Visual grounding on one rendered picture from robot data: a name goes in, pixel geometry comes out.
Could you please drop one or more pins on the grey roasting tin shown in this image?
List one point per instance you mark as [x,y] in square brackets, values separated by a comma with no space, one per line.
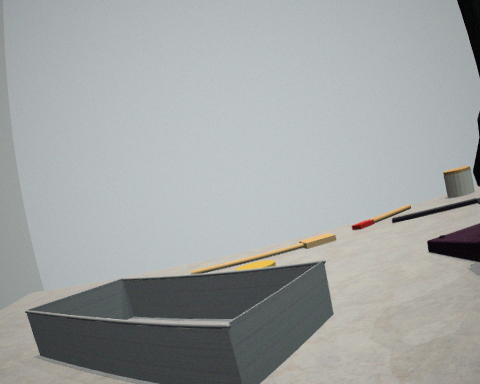
[228,327]

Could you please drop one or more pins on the yellow flat disc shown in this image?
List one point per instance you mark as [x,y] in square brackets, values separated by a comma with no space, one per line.
[256,265]

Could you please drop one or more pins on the grey canister with wooden lid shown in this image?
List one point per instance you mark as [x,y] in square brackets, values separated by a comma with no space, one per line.
[459,182]

